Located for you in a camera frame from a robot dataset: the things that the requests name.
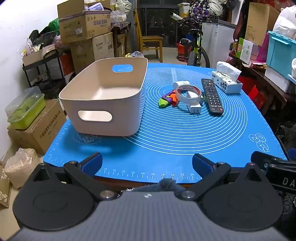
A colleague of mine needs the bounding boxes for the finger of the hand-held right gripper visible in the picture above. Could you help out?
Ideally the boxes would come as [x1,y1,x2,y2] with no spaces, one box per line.
[251,151,288,171]
[266,164,296,192]

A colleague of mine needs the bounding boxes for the white chest freezer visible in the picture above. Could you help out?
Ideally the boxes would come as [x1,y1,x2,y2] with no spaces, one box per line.
[201,19,236,69]

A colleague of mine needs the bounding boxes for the green and white carton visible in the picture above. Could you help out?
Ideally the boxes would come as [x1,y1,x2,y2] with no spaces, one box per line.
[236,37,253,65]

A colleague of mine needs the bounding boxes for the grey fuzzy clothing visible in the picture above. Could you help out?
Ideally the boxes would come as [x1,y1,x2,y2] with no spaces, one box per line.
[133,177,183,193]

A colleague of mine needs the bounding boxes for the brown paper bag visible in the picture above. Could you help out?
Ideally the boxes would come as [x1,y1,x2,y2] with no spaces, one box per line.
[0,160,12,209]

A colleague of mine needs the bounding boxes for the beige handled box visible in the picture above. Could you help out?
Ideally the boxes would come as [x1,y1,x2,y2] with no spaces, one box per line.
[22,44,56,66]

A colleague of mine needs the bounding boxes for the open cardboard box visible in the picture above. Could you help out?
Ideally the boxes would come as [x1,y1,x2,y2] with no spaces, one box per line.
[57,0,112,44]

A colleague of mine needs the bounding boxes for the light blue storage crate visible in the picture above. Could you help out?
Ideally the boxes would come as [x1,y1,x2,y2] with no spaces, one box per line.
[266,30,296,78]

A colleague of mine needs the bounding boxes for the black remote control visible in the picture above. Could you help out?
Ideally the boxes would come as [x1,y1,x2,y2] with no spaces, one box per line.
[201,78,225,115]

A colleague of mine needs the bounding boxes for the red bags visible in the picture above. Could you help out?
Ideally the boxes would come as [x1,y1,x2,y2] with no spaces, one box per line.
[238,75,266,109]

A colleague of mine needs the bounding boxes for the red and white appliance box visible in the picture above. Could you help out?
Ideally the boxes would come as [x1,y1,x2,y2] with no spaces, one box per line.
[60,53,75,77]

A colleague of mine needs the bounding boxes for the green plastic bag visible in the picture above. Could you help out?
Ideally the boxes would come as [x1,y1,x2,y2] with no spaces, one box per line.
[48,18,60,37]

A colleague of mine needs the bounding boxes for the green lunch box clear lid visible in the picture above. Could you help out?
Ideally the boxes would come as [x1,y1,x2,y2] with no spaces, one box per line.
[5,86,46,130]

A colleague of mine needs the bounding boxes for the brown cardboard box white label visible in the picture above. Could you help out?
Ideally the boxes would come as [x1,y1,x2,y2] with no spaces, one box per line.
[69,32,115,75]

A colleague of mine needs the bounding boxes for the clear bag of grains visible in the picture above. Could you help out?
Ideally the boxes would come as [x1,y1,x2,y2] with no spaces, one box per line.
[3,148,40,189]

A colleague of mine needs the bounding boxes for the white charger plug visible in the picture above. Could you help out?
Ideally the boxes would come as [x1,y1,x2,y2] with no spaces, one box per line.
[186,90,204,114]

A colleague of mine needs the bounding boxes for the white tape roll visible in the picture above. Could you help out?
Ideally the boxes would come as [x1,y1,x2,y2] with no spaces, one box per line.
[176,85,204,105]

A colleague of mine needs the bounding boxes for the black metal cart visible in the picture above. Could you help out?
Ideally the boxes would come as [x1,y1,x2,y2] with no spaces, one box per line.
[22,50,66,100]

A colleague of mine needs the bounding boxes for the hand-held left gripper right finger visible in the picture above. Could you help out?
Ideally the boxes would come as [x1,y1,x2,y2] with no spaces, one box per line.
[181,153,264,201]

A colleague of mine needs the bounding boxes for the green purple orange toy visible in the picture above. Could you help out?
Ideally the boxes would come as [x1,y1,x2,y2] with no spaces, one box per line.
[158,91,179,107]

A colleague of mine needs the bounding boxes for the flat cardboard box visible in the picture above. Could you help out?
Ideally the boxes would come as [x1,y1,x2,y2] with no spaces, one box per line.
[245,2,280,46]

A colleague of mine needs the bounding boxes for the green and black bicycle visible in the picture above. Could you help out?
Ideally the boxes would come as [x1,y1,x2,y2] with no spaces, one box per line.
[177,16,211,68]

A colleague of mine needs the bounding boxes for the dark wooden side table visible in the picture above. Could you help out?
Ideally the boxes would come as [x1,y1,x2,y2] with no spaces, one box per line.
[228,53,296,116]

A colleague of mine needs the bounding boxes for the beige plastic storage bin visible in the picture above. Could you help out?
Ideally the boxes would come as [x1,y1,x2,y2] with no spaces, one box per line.
[58,57,148,137]

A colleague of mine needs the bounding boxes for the cardboard box black print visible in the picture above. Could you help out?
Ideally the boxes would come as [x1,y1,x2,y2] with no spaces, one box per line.
[7,99,67,155]

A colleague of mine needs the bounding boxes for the blue silicone baking mat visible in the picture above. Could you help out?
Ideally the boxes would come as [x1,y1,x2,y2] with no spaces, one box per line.
[43,62,288,184]

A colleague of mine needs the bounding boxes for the white tissue pack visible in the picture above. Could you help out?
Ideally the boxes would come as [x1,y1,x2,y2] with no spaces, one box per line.
[211,61,243,94]

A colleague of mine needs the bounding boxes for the white plastic bag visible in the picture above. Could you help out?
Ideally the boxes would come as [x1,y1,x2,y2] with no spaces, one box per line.
[273,5,296,40]

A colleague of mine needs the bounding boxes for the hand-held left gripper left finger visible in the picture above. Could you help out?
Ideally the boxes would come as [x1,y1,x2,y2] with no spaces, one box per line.
[33,152,118,201]

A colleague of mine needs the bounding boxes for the small white cylinder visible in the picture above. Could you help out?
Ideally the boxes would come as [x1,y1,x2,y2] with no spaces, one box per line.
[173,81,190,90]

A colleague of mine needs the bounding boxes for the wooden chair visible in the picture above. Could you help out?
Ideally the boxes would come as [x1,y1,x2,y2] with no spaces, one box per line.
[134,9,163,63]

